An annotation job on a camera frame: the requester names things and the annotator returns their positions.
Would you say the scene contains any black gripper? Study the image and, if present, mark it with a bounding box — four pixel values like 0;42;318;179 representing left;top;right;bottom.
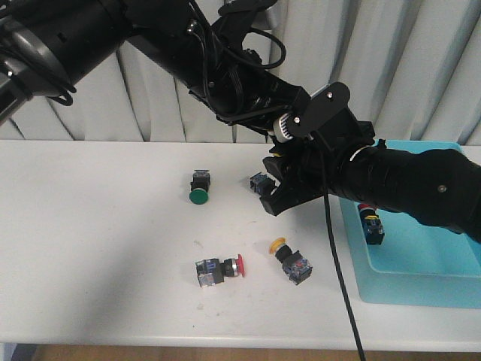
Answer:
260;110;480;241

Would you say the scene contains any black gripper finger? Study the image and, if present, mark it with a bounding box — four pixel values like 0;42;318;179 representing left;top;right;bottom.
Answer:
262;156;289;183

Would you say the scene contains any red push button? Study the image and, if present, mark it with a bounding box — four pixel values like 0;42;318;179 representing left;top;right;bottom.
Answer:
195;254;245;287
358;203;385;245

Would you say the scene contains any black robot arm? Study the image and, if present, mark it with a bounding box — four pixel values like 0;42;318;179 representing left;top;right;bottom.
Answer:
1;1;480;241

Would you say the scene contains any blue plastic box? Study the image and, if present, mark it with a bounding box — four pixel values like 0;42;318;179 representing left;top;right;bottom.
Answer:
340;140;480;308

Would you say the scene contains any right green push button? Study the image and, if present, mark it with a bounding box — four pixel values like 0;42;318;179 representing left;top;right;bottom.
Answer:
250;172;276;196

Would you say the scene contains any green push button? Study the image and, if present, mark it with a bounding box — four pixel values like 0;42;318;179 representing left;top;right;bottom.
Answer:
189;169;210;205
250;172;276;196

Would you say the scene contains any left green push button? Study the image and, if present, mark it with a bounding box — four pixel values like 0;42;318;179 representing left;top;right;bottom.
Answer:
189;169;210;205

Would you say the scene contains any lying yellow push button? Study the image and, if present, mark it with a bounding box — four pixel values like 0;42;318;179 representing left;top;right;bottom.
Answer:
269;238;313;285

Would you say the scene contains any lying red push button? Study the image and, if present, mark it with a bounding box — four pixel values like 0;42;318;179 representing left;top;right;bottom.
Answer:
195;254;245;287

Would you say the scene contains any grey pleated curtain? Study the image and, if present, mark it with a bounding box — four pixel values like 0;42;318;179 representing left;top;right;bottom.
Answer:
1;1;480;146

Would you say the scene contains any black cable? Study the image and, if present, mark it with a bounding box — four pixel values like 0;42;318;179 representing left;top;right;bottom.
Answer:
319;150;368;361

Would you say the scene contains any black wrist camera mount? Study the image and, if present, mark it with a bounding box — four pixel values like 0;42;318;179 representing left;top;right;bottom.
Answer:
287;82;350;138

